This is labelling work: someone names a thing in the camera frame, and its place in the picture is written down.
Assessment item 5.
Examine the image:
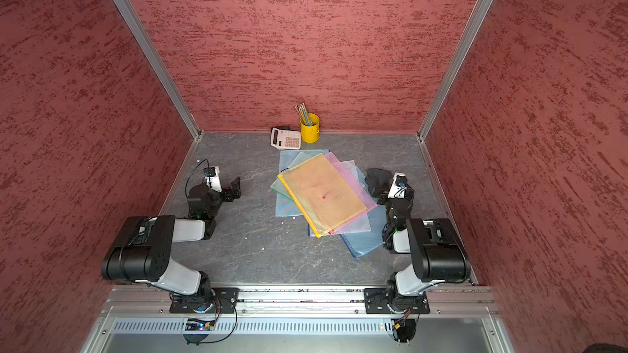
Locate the yellow mesh document bag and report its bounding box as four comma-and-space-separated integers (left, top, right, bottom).
299, 155, 366, 238

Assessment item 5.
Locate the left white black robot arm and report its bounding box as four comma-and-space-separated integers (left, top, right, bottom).
101, 177, 241, 304

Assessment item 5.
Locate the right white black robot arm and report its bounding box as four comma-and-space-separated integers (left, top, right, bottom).
382, 185, 471, 313

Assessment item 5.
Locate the green mesh document bag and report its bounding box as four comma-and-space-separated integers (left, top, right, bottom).
270, 152, 317, 199

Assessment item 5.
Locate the light blue document bag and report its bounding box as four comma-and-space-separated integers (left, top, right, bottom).
271, 150, 329, 217

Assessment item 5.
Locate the white mesh document bag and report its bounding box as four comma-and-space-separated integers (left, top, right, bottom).
333, 160, 371, 235

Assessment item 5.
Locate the pink mesh document bag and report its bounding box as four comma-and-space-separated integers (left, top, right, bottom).
325, 152, 375, 235

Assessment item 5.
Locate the blue mesh document bag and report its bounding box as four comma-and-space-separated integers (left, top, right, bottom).
307, 166, 389, 259

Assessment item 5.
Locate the pink desk calculator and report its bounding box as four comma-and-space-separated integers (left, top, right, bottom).
270, 127, 302, 150

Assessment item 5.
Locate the yellow pen cup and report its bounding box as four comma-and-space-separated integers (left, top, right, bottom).
300, 114, 320, 144

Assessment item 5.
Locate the coloured pencils bundle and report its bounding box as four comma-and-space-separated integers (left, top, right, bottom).
295, 104, 314, 127

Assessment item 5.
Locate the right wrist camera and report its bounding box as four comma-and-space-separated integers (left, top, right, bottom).
391, 173, 409, 186

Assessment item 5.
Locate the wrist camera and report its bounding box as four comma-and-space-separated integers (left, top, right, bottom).
204, 166, 222, 193
391, 173, 409, 186

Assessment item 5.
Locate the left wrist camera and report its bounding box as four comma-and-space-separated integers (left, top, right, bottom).
204, 166, 222, 193

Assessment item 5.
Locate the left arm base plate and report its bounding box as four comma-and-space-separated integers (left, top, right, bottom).
169, 287, 240, 315

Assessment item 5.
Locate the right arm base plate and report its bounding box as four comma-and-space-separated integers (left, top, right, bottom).
363, 288, 430, 315

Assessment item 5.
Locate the aluminium front rail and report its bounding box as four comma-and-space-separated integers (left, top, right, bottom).
82, 284, 514, 352

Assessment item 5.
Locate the left aluminium corner post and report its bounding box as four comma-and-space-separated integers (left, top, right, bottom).
113, 0, 202, 141

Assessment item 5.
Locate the aluminium corner post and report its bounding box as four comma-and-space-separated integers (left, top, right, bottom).
417, 0, 494, 144
113, 0, 202, 141

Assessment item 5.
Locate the right aluminium corner post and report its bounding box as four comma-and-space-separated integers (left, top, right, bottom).
417, 0, 494, 144

